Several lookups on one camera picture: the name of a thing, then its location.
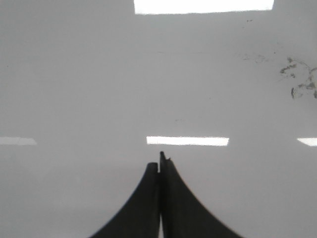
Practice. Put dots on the white whiteboard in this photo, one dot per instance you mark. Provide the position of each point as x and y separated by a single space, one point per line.
90 93

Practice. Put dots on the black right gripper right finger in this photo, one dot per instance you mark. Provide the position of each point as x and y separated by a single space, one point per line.
183 215

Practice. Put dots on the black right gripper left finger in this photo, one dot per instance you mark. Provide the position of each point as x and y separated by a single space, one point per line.
139 217

